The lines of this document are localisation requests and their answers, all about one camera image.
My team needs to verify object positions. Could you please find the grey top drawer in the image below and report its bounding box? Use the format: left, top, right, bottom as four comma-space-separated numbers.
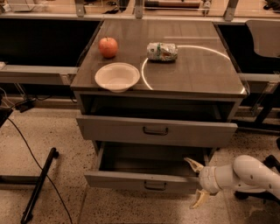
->
77, 115, 237, 148

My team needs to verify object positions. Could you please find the black stand leg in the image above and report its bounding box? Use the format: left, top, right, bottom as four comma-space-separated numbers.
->
21, 148, 59, 224

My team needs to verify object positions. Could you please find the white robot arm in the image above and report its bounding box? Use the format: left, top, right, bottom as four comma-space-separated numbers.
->
184, 155, 280, 209

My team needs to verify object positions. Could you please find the crumpled chip bag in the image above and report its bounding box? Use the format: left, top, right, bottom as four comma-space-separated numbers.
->
147, 42, 178, 61

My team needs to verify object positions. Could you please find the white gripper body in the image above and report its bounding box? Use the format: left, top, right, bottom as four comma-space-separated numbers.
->
199, 166, 221, 194

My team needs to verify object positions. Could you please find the grey drawer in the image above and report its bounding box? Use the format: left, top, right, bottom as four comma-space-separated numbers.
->
77, 115, 237, 148
85, 142, 208, 194

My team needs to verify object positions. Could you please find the black floor cable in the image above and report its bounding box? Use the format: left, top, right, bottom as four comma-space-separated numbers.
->
5, 116, 74, 224

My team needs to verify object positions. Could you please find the grey drawer cabinet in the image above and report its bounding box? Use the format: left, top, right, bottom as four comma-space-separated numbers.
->
71, 19, 247, 119

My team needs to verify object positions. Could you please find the white bowl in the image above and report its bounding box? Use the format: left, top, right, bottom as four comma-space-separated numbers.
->
94, 62, 140, 93

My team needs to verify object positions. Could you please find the red apple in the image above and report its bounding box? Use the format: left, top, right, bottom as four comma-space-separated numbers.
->
98, 37, 118, 59

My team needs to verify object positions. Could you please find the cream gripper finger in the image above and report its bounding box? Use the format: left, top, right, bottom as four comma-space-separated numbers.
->
184, 157, 204, 173
190, 189, 210, 209

